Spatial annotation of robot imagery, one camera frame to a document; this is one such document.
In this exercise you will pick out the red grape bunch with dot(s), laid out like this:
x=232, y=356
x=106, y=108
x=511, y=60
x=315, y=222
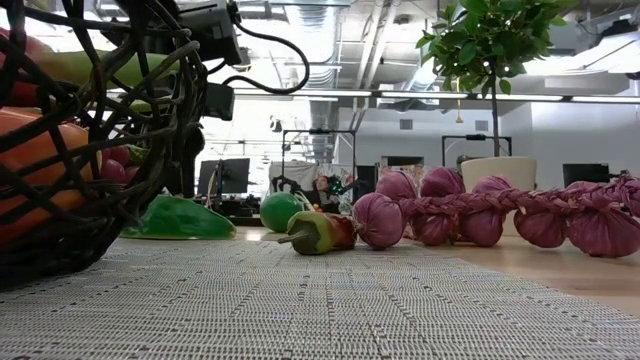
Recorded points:
x=114, y=170

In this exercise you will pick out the black metal frame rig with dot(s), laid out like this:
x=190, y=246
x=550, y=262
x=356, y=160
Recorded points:
x=320, y=131
x=475, y=136

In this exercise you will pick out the grey woven placemat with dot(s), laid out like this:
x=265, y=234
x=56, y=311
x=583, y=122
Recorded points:
x=320, y=310

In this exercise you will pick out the white cloth cover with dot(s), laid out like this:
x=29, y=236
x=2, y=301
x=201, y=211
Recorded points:
x=295, y=175

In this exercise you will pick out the green red chilli pepper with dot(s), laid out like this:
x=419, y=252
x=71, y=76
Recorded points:
x=320, y=232

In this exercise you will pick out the yellow hanging pendant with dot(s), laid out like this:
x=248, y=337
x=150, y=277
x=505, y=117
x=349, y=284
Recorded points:
x=458, y=118

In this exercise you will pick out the person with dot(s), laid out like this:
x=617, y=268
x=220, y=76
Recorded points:
x=325, y=187

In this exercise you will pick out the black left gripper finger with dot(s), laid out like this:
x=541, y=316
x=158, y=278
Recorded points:
x=220, y=102

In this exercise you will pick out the green leafy potted plant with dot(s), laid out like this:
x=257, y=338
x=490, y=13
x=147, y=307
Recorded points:
x=480, y=40

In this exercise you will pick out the silver ventilation duct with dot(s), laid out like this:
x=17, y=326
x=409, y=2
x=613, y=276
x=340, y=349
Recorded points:
x=315, y=45

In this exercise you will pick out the white plant pot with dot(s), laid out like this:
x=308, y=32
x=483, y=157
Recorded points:
x=505, y=170

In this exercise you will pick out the green lime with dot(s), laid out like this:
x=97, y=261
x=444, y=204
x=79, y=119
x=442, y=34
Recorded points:
x=277, y=212

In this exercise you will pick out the grey wall vent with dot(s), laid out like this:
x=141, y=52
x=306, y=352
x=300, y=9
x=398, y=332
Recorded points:
x=406, y=124
x=481, y=125

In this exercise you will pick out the black desk monitor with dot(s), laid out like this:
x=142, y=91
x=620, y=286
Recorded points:
x=230, y=175

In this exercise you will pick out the orange red mango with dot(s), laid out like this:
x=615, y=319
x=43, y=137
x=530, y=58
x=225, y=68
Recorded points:
x=30, y=150

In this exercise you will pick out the black monitor on arm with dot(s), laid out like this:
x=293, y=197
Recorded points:
x=586, y=174

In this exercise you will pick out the purple onion braid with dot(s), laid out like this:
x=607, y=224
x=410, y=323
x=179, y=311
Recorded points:
x=380, y=220

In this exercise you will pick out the long ceiling light strip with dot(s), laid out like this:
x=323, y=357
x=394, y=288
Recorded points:
x=325, y=93

